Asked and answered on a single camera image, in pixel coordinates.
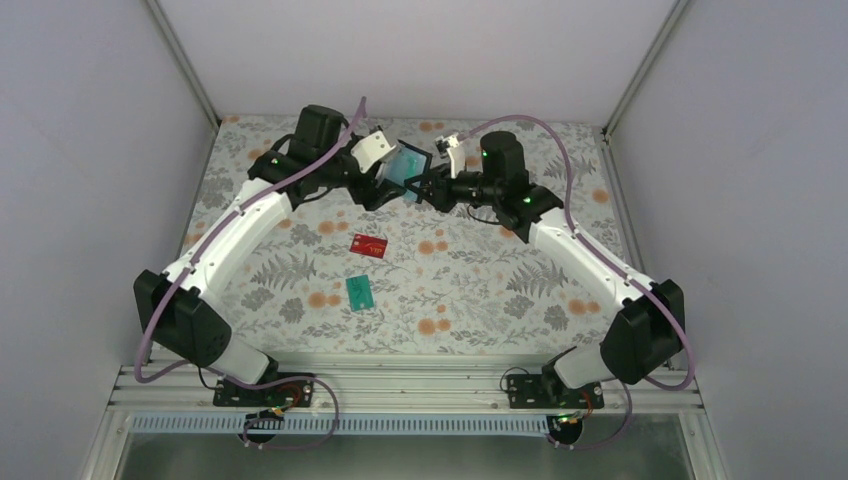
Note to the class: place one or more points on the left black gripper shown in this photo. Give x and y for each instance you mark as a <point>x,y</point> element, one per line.
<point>376,195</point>

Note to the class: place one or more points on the teal credit card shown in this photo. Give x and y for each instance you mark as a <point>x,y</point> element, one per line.
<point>360,294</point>

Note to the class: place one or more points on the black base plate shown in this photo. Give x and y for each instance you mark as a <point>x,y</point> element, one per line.
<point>297,393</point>
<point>534,391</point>

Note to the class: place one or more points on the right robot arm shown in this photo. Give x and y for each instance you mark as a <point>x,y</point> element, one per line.
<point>649,317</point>

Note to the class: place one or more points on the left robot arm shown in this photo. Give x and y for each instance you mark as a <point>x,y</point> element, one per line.
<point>179,307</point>

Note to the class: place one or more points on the floral table mat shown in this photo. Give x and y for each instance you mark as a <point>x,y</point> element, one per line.
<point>447,283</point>

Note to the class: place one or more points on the aluminium mounting rail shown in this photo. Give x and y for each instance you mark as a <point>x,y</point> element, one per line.
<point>434,388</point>

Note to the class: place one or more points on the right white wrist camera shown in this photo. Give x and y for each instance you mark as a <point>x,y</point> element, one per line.
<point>450,147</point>

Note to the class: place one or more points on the red credit card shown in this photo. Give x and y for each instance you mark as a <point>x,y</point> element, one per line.
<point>368,246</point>

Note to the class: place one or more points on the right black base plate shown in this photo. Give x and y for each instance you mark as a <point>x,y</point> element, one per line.
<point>534,391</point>

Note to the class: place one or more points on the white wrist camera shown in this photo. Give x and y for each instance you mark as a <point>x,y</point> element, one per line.
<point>450,147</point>
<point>374,152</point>

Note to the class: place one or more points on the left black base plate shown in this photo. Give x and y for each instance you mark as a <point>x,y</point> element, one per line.
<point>297,393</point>

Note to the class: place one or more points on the black leather card holder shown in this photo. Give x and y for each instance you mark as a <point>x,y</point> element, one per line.
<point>409,161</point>

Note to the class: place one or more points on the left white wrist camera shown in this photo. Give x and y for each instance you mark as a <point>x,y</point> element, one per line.
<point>374,152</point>

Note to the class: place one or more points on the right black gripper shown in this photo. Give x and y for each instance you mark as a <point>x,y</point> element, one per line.
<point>438,194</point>

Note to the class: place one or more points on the slotted cable duct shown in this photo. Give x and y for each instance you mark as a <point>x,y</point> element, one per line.
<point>347,424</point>

